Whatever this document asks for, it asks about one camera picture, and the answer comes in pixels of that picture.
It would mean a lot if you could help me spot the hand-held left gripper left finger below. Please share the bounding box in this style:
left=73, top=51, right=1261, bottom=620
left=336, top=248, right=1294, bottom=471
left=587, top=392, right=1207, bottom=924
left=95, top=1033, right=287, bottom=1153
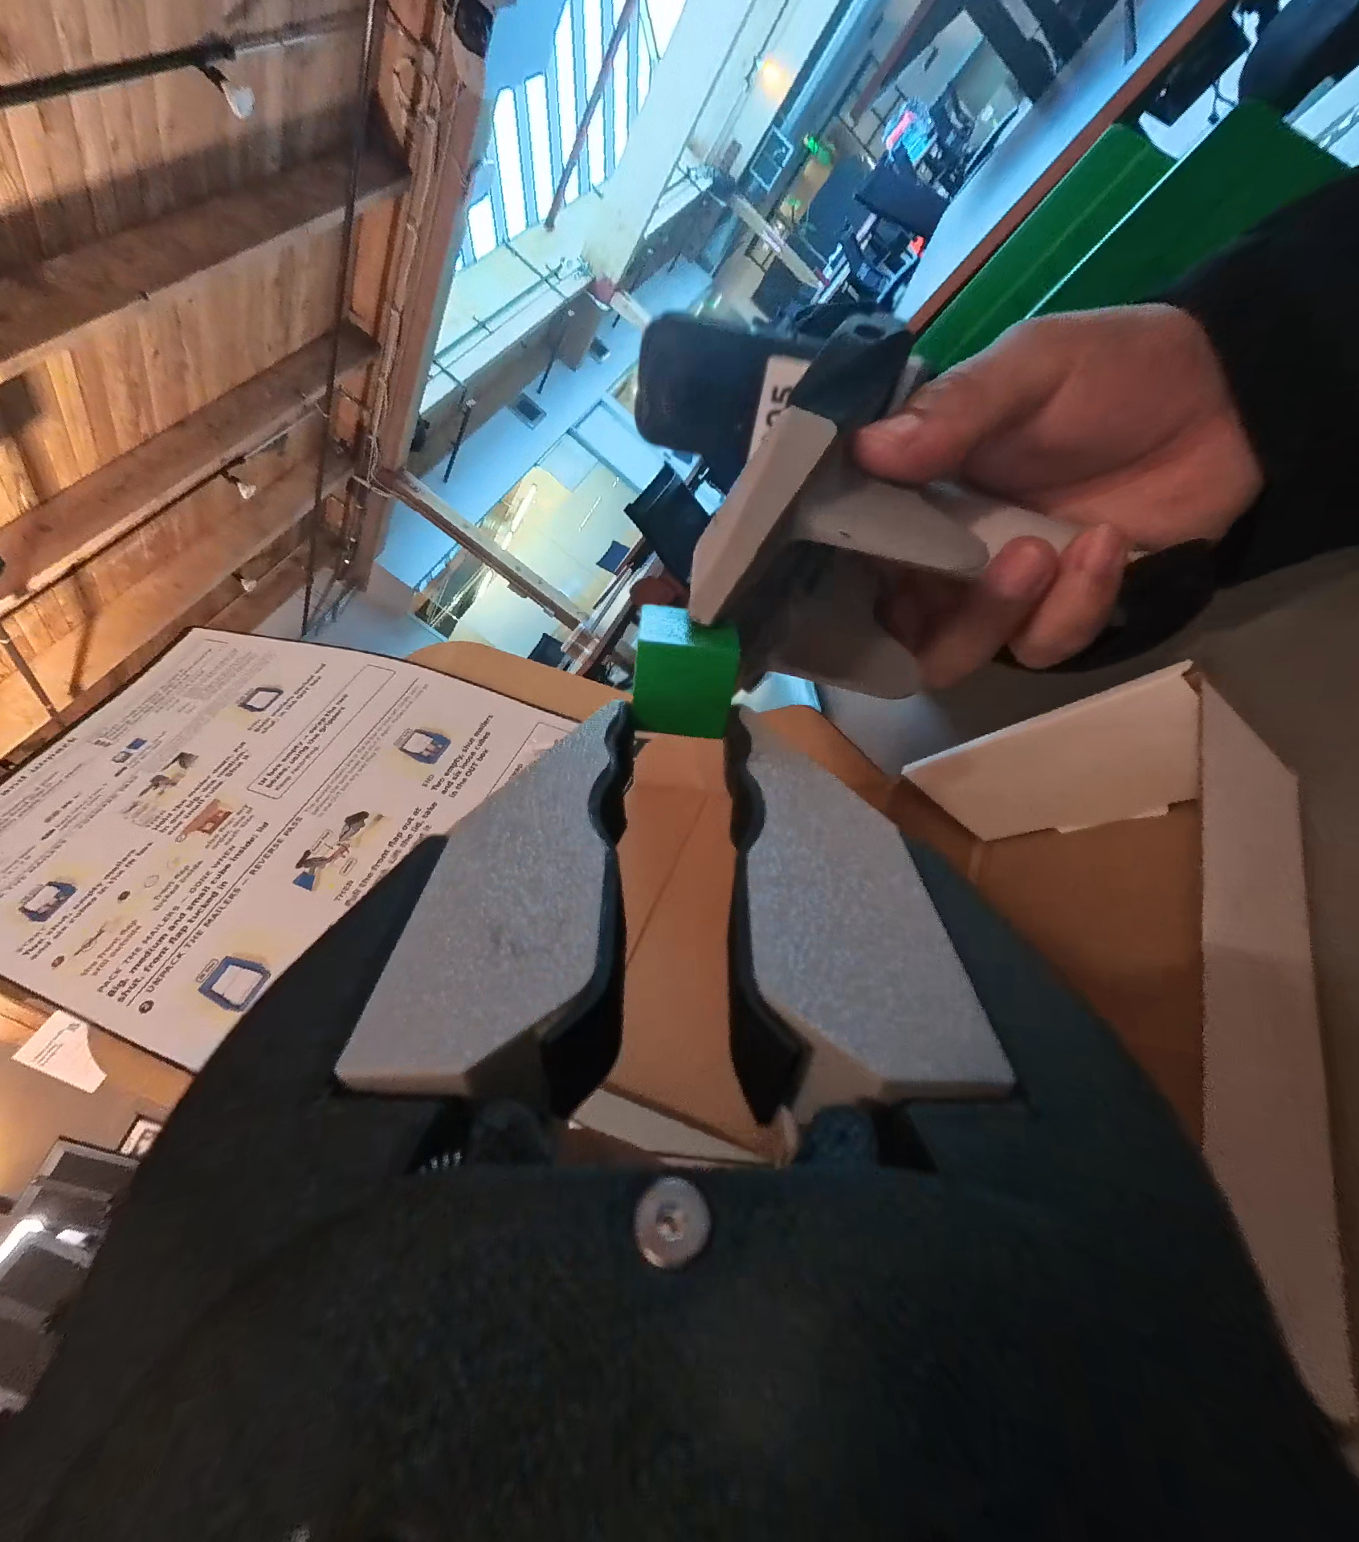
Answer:
left=334, top=704, right=640, bottom=1121

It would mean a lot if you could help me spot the small green cube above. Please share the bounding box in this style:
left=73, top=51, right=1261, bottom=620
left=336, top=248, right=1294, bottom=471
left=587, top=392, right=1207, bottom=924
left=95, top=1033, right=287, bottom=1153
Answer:
left=633, top=606, right=746, bottom=739

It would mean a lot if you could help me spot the green plastic bin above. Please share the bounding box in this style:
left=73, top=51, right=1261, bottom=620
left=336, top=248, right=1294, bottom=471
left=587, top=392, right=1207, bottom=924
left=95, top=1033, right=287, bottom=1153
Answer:
left=914, top=100, right=1357, bottom=378

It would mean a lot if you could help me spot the person's right hand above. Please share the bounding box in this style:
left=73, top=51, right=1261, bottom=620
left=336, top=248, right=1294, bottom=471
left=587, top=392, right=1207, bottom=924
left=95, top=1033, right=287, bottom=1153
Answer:
left=855, top=305, right=1266, bottom=693

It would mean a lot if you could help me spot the white cardboard mailer box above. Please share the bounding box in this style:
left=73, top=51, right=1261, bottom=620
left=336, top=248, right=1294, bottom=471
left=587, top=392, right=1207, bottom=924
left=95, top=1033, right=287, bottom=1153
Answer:
left=409, top=639, right=1359, bottom=1425

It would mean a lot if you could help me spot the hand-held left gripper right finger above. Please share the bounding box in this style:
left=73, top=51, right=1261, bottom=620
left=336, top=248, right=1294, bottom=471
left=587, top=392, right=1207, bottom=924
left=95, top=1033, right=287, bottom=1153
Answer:
left=726, top=712, right=1019, bottom=1129

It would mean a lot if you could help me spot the white paper notice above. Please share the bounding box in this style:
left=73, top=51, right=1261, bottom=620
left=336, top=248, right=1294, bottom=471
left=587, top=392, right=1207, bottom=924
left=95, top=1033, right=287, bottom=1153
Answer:
left=12, top=1012, right=106, bottom=1096

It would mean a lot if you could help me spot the printed instruction sheet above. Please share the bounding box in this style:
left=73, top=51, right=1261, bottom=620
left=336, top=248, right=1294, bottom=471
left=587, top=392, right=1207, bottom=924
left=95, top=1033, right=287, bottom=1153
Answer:
left=0, top=627, right=581, bottom=1073

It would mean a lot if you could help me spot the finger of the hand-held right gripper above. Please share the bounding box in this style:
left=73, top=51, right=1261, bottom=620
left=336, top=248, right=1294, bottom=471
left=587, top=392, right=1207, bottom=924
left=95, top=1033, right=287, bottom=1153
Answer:
left=693, top=405, right=844, bottom=629
left=740, top=543, right=936, bottom=704

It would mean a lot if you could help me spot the person's right forearm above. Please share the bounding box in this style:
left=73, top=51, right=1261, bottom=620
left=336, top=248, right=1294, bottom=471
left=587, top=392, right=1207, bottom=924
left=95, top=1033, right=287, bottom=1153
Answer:
left=1162, top=121, right=1359, bottom=595

